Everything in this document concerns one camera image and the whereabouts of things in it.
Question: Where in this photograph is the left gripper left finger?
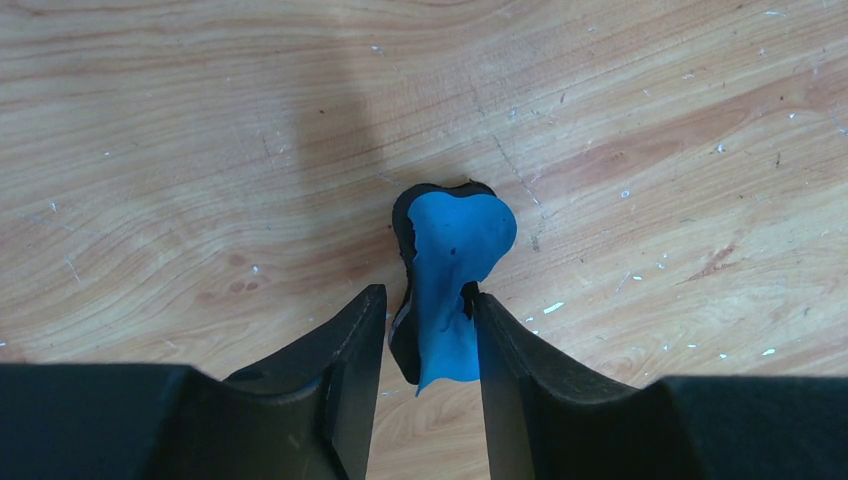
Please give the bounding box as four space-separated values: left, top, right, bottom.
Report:
1 285 387 479

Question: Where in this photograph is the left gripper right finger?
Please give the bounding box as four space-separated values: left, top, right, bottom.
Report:
474 294 847 479

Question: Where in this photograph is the blue black eraser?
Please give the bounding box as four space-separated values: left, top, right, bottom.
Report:
388 181 517 391

